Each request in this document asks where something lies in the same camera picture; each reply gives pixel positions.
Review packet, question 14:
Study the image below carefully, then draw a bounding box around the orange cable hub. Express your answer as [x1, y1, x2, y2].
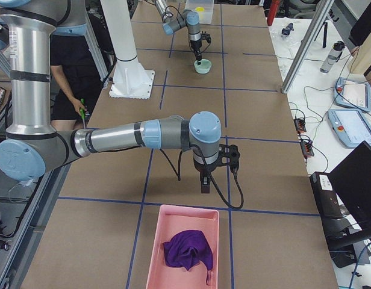
[300, 139, 314, 159]
[293, 118, 307, 134]

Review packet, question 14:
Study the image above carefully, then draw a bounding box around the black labelled equipment case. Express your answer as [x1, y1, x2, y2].
[310, 172, 343, 219]

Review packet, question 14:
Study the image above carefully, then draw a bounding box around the pink plastic box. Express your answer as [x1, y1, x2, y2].
[146, 205, 219, 288]

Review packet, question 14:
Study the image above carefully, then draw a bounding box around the seated person in black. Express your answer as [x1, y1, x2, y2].
[50, 35, 104, 131]

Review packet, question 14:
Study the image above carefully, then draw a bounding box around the light green ceramic bowl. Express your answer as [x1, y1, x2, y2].
[194, 58, 212, 74]

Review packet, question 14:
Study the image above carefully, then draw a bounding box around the blue teach pendant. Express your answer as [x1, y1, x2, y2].
[334, 77, 371, 113]
[327, 108, 371, 148]

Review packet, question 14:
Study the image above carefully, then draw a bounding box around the right orange cable hub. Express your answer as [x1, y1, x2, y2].
[300, 139, 314, 159]

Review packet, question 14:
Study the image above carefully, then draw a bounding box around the clear plastic storage bin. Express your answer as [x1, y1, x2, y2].
[185, 0, 214, 24]

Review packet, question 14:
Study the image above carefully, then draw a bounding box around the green handled tool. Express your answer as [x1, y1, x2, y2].
[79, 98, 86, 129]

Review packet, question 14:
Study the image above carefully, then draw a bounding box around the left orange cable hub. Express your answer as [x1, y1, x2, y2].
[293, 118, 307, 134]

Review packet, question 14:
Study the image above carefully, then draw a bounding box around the black monitor on stand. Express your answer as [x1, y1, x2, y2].
[322, 141, 371, 268]

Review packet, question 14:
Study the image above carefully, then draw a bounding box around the aluminium frame post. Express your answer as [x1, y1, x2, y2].
[281, 0, 334, 94]

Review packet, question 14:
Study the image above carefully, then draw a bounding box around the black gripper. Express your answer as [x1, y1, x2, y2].
[190, 39, 202, 65]
[193, 160, 217, 193]

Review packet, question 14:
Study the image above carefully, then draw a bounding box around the purple microfiber cloth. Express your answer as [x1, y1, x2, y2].
[163, 230, 213, 285]

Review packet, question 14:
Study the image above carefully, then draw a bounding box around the clear water bottle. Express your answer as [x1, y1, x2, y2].
[319, 41, 345, 73]

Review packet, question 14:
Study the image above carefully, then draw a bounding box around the folded dark blue umbrella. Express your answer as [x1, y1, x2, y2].
[281, 22, 294, 37]

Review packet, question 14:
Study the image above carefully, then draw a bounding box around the upper blue teach pendant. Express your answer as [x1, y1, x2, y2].
[334, 77, 371, 113]

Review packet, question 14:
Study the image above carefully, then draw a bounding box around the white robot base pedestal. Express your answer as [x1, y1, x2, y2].
[102, 1, 155, 99]

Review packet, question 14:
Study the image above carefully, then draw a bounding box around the lower blue teach pendant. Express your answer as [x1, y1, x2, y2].
[327, 108, 371, 148]

